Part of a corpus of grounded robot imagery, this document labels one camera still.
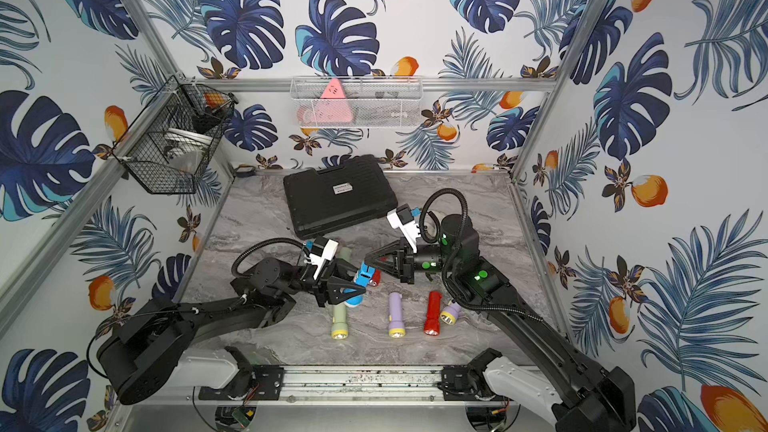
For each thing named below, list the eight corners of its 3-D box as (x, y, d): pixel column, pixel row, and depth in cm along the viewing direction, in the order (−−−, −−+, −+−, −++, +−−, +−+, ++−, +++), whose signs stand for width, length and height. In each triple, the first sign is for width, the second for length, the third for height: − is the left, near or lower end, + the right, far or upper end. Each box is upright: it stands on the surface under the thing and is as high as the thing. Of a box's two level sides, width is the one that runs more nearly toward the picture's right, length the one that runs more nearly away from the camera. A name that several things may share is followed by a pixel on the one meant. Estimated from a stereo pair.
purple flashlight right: (438, 317, 87) (439, 314, 85) (445, 302, 89) (446, 299, 87) (453, 326, 85) (454, 323, 83) (459, 310, 88) (461, 307, 86)
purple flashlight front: (388, 338, 83) (388, 335, 81) (388, 296, 91) (388, 292, 88) (405, 338, 83) (405, 335, 81) (403, 296, 91) (404, 292, 88)
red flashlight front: (423, 334, 84) (424, 332, 82) (427, 293, 91) (428, 290, 90) (438, 337, 83) (440, 335, 81) (441, 295, 91) (442, 292, 89)
